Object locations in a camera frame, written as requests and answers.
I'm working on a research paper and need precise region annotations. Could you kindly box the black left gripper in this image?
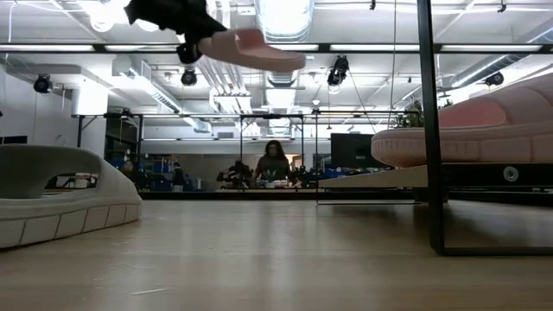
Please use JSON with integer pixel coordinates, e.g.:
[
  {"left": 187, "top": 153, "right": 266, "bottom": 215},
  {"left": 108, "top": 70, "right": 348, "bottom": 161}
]
[{"left": 124, "top": 0, "right": 228, "bottom": 65}]

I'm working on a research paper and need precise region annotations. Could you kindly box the pink foam slide sandal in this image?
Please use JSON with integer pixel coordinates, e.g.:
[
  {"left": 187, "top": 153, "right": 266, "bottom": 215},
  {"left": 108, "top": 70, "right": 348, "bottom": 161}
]
[
  {"left": 371, "top": 73, "right": 553, "bottom": 168},
  {"left": 197, "top": 28, "right": 307, "bottom": 73}
]

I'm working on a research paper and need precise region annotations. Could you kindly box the white foam slide sandal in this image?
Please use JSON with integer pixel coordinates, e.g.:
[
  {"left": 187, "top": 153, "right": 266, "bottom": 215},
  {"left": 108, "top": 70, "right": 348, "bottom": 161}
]
[{"left": 0, "top": 144, "right": 143, "bottom": 250}]

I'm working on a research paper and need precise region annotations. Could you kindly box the black metal wood shelf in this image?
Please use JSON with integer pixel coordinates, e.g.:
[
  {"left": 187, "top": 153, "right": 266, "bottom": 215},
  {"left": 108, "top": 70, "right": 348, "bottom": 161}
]
[{"left": 317, "top": 0, "right": 553, "bottom": 257}]

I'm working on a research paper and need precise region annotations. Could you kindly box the person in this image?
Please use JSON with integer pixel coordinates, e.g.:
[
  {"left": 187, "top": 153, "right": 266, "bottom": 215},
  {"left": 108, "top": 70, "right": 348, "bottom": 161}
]
[
  {"left": 172, "top": 162, "right": 186, "bottom": 193},
  {"left": 253, "top": 139, "right": 291, "bottom": 182}
]

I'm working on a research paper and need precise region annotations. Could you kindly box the black monitor screen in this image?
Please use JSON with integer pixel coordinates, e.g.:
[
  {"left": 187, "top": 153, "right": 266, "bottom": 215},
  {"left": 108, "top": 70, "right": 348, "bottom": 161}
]
[{"left": 330, "top": 132, "right": 381, "bottom": 169}]

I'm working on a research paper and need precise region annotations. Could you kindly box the tall green plant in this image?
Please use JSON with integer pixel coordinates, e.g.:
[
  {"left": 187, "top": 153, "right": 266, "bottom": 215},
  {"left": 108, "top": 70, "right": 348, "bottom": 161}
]
[{"left": 393, "top": 98, "right": 454, "bottom": 129}]

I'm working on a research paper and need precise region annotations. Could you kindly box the silver ceiling air duct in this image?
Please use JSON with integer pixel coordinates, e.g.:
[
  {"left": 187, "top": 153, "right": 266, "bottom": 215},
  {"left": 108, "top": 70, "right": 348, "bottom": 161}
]
[{"left": 254, "top": 0, "right": 315, "bottom": 87}]

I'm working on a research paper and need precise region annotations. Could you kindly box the black overhead frame bar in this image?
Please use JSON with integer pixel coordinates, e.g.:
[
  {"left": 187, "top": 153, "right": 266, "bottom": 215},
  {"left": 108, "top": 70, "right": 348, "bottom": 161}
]
[{"left": 0, "top": 42, "right": 553, "bottom": 55}]

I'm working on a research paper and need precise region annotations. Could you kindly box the black table edge rail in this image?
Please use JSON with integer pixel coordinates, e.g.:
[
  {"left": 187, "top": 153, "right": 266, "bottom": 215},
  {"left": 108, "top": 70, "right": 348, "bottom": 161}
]
[{"left": 137, "top": 189, "right": 553, "bottom": 206}]

